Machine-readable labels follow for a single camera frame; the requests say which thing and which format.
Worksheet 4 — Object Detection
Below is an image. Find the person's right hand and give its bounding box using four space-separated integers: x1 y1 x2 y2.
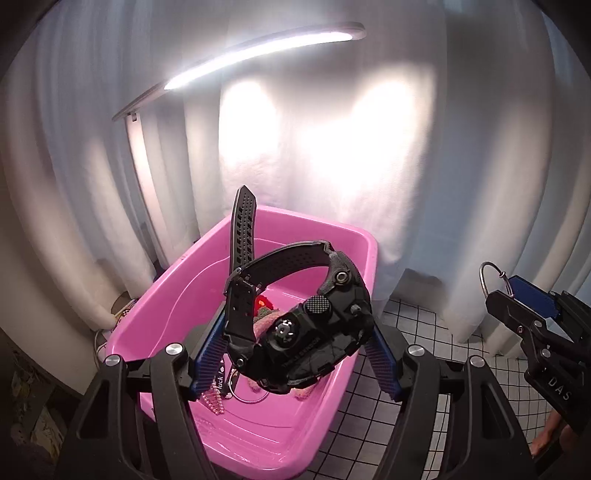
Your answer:
530 410 568 459

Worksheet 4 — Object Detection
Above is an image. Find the LED bar desk lamp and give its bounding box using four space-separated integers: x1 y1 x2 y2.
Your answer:
112 21 368 271

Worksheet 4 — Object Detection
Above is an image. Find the white curtain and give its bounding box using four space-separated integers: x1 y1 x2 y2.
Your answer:
0 0 591 361

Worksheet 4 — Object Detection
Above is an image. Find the bead chain bracelet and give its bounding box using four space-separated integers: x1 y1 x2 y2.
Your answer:
201 385 227 416

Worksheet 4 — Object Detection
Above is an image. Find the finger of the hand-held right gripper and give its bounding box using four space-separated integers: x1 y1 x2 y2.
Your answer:
485 290 550 358
507 275 578 324

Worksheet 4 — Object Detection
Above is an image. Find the colourful small packet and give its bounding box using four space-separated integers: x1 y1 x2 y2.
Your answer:
112 295 138 325

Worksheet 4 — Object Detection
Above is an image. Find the black lanyard keychain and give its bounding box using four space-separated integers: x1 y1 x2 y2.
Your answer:
210 364 278 407

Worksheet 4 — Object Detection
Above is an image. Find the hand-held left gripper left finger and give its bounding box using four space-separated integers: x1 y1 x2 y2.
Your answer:
58 318 232 480

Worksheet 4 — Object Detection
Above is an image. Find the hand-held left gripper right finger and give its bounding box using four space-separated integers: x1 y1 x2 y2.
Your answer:
365 318 539 480

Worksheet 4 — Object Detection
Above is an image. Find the pink plush keychain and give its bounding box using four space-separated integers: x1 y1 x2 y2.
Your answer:
240 295 317 400

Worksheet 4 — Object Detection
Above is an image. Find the pink plastic tub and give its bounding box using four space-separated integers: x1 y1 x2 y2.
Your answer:
102 206 379 480

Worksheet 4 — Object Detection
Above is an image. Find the black digital wristwatch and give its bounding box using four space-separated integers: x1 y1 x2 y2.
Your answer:
223 185 374 394

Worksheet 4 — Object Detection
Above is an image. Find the metal key ring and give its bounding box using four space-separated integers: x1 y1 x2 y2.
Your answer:
479 261 514 298

